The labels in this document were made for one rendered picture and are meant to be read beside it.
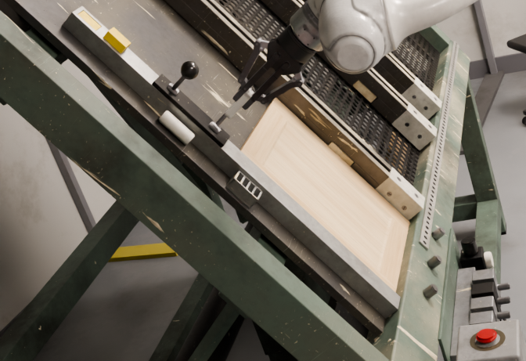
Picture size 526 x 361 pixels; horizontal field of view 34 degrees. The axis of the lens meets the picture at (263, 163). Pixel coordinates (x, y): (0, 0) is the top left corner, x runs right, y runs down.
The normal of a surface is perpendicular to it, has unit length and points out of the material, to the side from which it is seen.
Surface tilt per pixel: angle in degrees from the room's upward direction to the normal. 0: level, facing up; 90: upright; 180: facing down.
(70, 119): 90
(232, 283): 90
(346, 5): 17
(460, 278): 0
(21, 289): 90
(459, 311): 0
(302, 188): 60
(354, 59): 103
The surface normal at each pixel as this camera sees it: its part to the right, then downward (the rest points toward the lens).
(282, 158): 0.64, -0.61
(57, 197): 0.87, -0.12
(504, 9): -0.38, 0.45
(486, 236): -0.31, -0.88
